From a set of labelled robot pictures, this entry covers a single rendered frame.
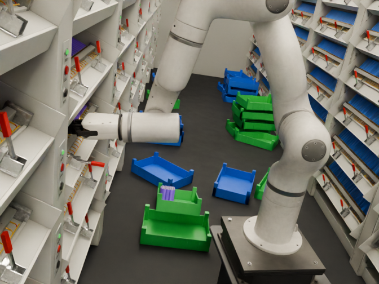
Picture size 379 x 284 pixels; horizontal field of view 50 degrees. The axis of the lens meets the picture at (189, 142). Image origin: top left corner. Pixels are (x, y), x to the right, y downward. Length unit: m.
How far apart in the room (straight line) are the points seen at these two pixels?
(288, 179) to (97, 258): 0.87
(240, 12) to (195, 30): 0.12
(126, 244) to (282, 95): 0.99
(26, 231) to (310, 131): 0.71
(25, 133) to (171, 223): 1.28
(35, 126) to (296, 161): 0.66
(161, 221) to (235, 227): 0.67
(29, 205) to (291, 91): 0.69
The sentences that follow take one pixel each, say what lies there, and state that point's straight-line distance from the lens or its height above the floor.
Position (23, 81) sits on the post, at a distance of 0.78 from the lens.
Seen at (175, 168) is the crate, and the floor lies 0.04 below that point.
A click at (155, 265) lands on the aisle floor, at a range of 1.71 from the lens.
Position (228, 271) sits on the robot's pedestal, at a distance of 1.30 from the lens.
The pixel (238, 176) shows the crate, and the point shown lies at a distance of 2.51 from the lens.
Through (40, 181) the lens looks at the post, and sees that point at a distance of 0.84.
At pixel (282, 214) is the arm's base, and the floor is 0.47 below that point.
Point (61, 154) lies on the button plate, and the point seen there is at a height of 0.71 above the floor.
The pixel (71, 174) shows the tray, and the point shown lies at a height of 0.57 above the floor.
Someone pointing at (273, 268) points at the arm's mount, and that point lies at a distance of 1.25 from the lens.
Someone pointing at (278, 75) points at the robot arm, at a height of 0.88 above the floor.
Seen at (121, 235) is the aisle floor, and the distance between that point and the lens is 1.85.
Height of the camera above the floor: 1.07
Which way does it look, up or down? 22 degrees down
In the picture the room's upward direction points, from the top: 9 degrees clockwise
